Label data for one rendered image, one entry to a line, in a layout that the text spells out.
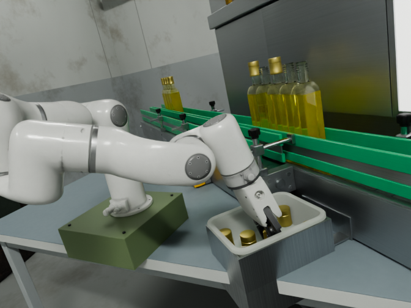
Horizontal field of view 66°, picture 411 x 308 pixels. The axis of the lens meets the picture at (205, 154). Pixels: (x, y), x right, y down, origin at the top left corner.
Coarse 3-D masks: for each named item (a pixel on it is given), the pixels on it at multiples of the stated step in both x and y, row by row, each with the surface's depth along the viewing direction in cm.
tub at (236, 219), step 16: (288, 192) 78; (240, 208) 76; (304, 208) 72; (320, 208) 68; (208, 224) 72; (224, 224) 75; (240, 224) 76; (304, 224) 63; (224, 240) 64; (240, 240) 76; (256, 240) 74; (272, 240) 61; (240, 256) 61
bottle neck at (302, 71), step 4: (304, 60) 77; (296, 64) 77; (300, 64) 76; (304, 64) 76; (296, 68) 77; (300, 68) 76; (304, 68) 76; (296, 72) 78; (300, 72) 77; (304, 72) 76; (308, 72) 77; (300, 76) 77; (304, 76) 77; (308, 76) 77; (300, 80) 77; (304, 80) 77; (308, 80) 77
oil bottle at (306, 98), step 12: (300, 84) 77; (312, 84) 77; (300, 96) 77; (312, 96) 77; (300, 108) 78; (312, 108) 77; (300, 120) 80; (312, 120) 78; (300, 132) 81; (312, 132) 79; (324, 132) 80
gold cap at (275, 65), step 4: (268, 60) 87; (272, 60) 86; (276, 60) 86; (280, 60) 86; (272, 64) 86; (276, 64) 86; (280, 64) 86; (272, 68) 87; (276, 68) 86; (280, 68) 87; (272, 72) 87; (276, 72) 87; (280, 72) 87
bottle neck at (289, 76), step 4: (284, 64) 82; (288, 64) 81; (292, 64) 82; (284, 68) 82; (288, 68) 82; (292, 68) 82; (284, 72) 82; (288, 72) 82; (292, 72) 82; (284, 76) 83; (288, 76) 82; (292, 76) 82; (284, 80) 84; (288, 80) 82; (292, 80) 82
